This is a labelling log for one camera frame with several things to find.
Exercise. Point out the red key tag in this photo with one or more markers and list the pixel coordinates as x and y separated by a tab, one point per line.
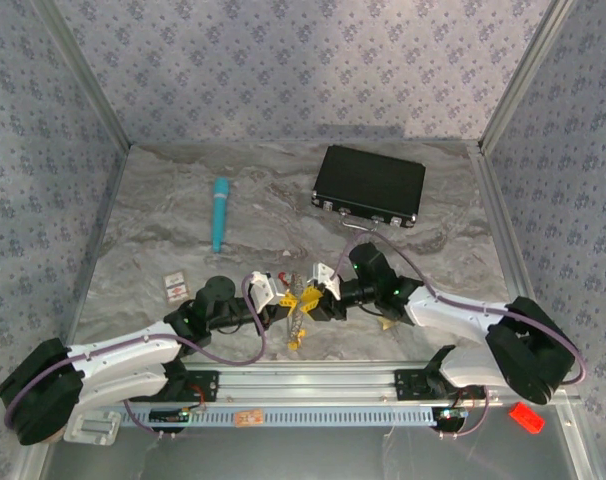
284	277

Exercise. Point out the yellow key tag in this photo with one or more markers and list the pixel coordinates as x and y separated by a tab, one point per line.
294	346

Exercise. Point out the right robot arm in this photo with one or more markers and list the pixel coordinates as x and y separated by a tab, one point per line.
483	320

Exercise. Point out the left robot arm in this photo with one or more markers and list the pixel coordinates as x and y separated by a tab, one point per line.
118	365

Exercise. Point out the playing card box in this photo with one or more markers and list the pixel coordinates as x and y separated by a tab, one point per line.
176	286

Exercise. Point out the turquoise pen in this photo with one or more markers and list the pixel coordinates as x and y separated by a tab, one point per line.
220	210

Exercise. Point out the red plastic block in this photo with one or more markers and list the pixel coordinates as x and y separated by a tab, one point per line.
527	417

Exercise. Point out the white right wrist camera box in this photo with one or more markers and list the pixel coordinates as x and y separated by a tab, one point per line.
325	280

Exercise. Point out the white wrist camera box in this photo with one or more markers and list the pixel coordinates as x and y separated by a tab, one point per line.
325	280
263	290

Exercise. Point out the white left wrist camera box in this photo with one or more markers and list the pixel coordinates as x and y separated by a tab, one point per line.
263	290

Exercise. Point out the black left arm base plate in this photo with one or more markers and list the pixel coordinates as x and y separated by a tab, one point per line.
205	387

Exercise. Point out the aluminium mounting rail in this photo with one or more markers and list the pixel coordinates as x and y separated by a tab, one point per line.
308	382

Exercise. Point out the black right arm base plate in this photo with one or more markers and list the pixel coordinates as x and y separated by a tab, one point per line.
410	384

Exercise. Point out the aluminium table side rail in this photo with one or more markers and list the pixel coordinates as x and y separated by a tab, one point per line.
498	200
109	200

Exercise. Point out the white plastic bracket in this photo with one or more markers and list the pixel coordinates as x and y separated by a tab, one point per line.
95	427

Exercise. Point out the aluminium frame post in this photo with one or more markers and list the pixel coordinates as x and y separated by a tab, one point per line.
523	75
88	75

